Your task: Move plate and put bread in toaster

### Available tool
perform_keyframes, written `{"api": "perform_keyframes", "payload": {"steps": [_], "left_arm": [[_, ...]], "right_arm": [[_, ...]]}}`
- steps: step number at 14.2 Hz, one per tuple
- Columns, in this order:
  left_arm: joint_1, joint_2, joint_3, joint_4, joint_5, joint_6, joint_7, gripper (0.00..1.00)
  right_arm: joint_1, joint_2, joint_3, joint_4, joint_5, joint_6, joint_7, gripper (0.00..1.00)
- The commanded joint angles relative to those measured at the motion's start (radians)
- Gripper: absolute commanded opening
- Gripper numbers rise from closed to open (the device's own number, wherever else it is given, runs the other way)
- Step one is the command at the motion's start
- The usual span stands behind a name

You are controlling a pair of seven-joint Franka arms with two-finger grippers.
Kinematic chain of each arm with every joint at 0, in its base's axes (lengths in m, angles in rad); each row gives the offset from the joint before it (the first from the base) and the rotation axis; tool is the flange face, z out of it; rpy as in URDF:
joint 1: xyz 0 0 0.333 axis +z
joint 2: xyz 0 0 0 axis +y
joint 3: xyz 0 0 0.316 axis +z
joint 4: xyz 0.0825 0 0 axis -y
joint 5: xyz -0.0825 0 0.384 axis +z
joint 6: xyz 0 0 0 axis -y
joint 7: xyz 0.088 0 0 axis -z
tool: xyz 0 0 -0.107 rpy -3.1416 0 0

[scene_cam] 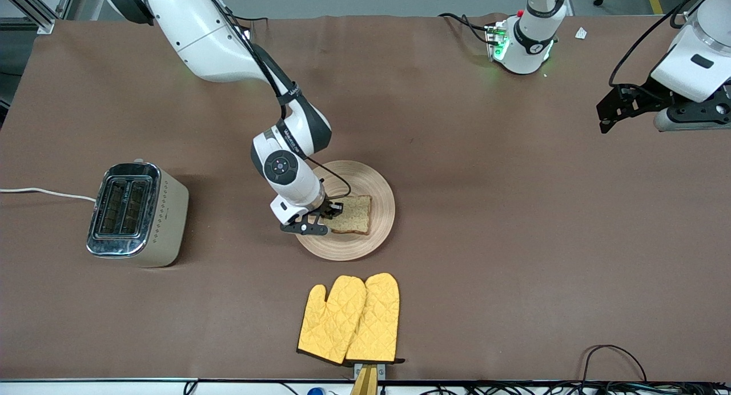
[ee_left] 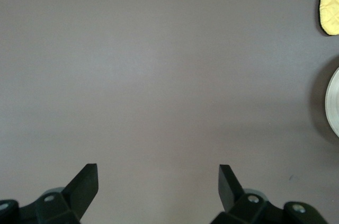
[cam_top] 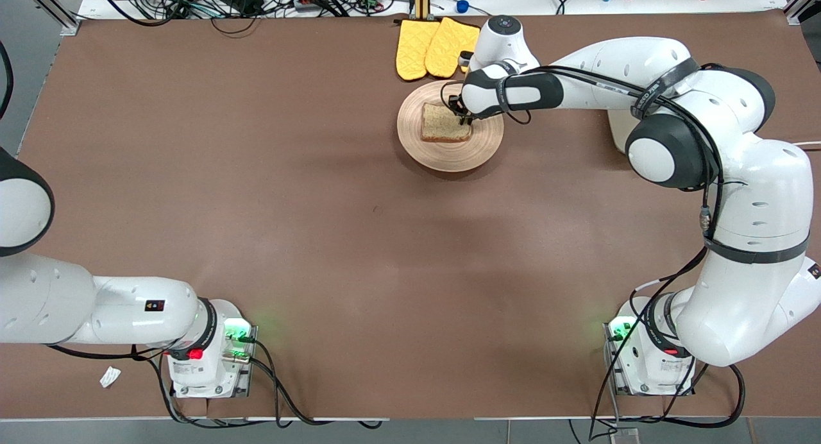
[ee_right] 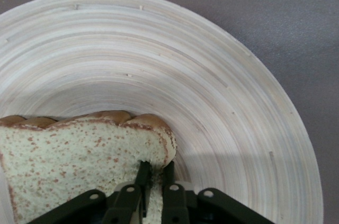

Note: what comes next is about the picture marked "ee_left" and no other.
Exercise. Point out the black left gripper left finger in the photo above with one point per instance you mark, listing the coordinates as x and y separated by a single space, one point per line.
58 208

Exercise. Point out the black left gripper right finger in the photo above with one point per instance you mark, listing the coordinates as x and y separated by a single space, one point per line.
251 210

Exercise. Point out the round light wooden plate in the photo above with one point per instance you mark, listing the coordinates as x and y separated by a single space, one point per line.
334 102

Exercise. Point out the brown table cover mat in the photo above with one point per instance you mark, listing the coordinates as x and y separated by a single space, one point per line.
159 75

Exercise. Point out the yellow quilted oven mitt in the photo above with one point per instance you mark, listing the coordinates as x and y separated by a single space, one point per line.
331 9

